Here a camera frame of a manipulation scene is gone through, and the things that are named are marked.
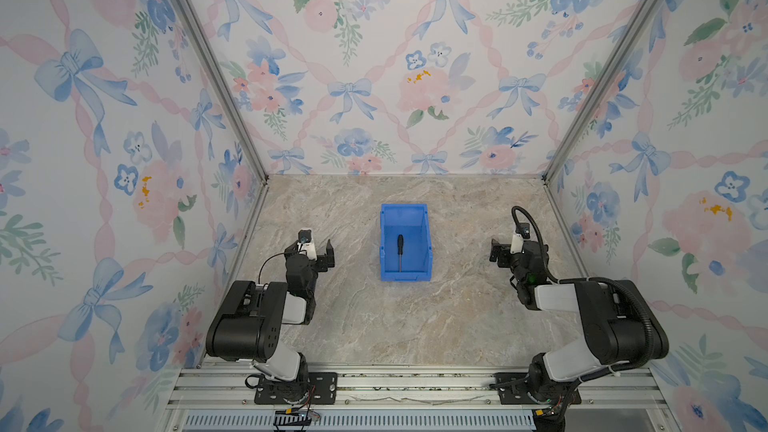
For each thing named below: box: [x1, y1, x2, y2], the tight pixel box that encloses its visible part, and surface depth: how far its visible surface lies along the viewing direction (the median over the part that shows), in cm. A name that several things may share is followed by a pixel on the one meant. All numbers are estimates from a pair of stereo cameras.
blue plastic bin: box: [380, 204, 432, 282], surface depth 102 cm
